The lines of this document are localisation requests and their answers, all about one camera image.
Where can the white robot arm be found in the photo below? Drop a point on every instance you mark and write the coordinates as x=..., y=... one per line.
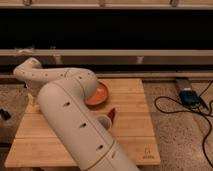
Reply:
x=61, y=94

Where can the orange bowl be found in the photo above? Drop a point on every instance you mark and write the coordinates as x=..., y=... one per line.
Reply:
x=101, y=95

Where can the red chili pepper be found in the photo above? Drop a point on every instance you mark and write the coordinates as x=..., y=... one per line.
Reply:
x=112, y=114

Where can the translucent plastic cup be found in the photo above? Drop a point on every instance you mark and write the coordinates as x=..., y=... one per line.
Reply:
x=105, y=121

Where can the blue power adapter box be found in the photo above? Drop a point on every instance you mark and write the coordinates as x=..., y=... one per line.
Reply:
x=189, y=97

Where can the wooden table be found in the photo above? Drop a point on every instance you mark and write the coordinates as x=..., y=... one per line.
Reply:
x=35, y=144

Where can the black object on floor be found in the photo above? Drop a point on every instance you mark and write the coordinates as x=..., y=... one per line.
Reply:
x=5, y=115

